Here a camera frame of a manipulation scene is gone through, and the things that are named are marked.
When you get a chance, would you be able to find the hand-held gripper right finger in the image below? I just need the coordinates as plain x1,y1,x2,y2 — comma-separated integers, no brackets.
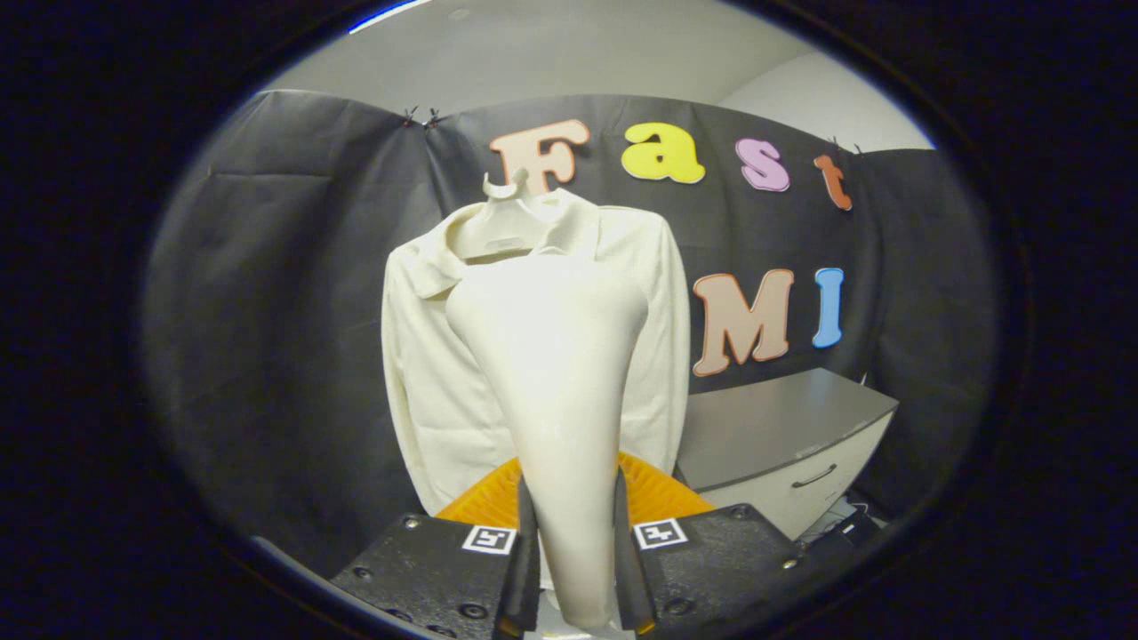
612,452,808,637

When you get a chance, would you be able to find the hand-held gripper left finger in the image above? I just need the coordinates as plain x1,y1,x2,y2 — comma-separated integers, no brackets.
331,455,541,640

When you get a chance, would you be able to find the cream button shirt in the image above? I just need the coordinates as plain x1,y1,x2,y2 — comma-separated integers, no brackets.
382,188,692,518

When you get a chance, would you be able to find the white garment steamer head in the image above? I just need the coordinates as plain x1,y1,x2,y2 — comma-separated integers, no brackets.
445,252,650,630

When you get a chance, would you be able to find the white clothes hanger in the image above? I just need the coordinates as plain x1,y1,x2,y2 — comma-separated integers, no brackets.
449,169,570,263

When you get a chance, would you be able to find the black box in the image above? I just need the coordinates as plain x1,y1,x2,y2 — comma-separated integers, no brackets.
831,509,883,550

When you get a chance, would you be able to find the grey cabinet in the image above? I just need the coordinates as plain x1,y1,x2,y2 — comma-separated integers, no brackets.
674,367,899,541

